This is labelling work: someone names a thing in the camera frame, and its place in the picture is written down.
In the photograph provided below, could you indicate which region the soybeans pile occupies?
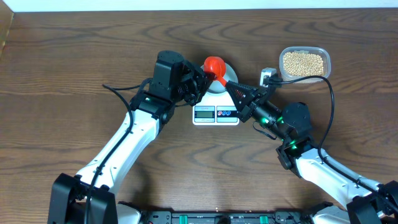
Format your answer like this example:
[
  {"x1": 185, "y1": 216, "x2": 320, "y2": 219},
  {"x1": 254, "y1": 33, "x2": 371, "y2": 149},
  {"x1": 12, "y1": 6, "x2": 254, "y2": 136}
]
[{"x1": 282, "y1": 52, "x2": 324, "y2": 77}]

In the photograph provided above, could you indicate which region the brown cardboard box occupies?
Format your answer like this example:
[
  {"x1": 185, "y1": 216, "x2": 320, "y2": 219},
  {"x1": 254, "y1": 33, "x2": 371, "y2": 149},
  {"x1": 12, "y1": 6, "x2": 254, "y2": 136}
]
[{"x1": 0, "y1": 0, "x2": 14, "y2": 55}]

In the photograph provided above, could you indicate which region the red measuring scoop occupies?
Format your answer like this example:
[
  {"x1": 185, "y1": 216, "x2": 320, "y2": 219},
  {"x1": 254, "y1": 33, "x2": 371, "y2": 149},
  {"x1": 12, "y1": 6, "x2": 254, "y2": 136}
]
[{"x1": 203, "y1": 56, "x2": 227, "y2": 87}]

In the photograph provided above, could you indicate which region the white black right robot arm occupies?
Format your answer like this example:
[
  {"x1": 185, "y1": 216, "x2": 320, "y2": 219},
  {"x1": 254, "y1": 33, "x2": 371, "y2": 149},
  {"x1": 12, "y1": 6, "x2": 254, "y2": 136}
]
[{"x1": 226, "y1": 81, "x2": 397, "y2": 223}]

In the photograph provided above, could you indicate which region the clear plastic soybean container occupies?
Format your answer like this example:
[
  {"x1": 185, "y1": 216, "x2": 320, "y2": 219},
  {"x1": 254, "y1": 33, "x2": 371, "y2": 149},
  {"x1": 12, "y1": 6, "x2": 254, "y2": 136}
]
[{"x1": 279, "y1": 47, "x2": 331, "y2": 81}]

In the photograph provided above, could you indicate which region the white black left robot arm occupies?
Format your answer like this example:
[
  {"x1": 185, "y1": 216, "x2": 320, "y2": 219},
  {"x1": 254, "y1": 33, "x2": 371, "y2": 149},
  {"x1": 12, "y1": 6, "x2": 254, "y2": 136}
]
[{"x1": 47, "y1": 50, "x2": 215, "y2": 223}]

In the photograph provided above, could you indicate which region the white digital kitchen scale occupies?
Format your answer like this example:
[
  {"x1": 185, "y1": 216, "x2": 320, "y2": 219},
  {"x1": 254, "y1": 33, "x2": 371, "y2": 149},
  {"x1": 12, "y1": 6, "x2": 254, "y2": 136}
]
[{"x1": 192, "y1": 80, "x2": 239, "y2": 126}]

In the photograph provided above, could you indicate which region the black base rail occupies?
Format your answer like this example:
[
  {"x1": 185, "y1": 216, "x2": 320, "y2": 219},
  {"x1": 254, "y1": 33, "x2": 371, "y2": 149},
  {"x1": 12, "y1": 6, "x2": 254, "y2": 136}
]
[{"x1": 116, "y1": 202, "x2": 349, "y2": 224}]

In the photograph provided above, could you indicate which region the grey round bowl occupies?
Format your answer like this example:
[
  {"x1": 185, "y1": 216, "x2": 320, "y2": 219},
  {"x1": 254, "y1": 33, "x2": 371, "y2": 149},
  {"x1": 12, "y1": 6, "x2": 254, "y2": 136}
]
[{"x1": 207, "y1": 63, "x2": 238, "y2": 94}]

